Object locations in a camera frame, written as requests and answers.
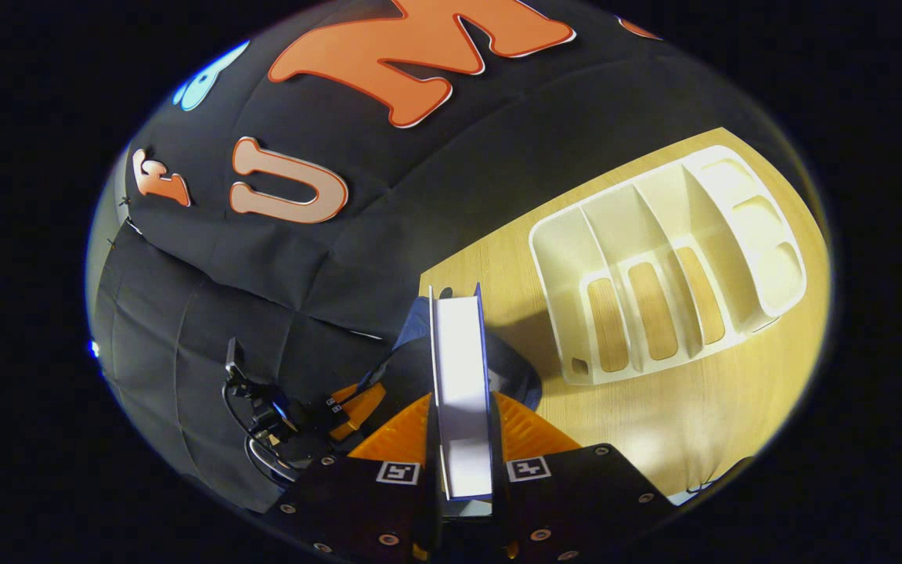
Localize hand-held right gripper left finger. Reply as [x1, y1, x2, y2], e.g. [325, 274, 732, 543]
[263, 392, 442, 562]

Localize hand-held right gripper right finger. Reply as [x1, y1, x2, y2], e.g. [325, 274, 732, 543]
[489, 392, 677, 562]

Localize dark blue cover book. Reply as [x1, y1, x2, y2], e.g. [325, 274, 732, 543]
[428, 282, 496, 518]

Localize blue schoolbag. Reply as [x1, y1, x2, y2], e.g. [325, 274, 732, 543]
[373, 294, 543, 416]

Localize white plastic bookshelf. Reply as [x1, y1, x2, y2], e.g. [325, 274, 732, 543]
[529, 145, 808, 386]

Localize black backdrop cloth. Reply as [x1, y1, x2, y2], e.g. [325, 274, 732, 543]
[87, 0, 804, 510]

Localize black cable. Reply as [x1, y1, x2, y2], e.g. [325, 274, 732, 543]
[222, 380, 301, 485]

